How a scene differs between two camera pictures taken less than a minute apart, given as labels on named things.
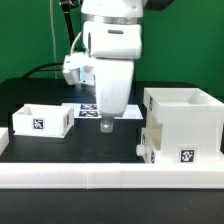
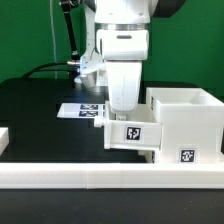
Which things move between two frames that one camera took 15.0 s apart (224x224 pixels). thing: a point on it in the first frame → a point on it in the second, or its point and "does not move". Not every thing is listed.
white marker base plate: x=89 y=111 does not move
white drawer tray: x=43 y=120 → x=131 y=130
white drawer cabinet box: x=192 y=122 does not move
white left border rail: x=4 y=138 does not move
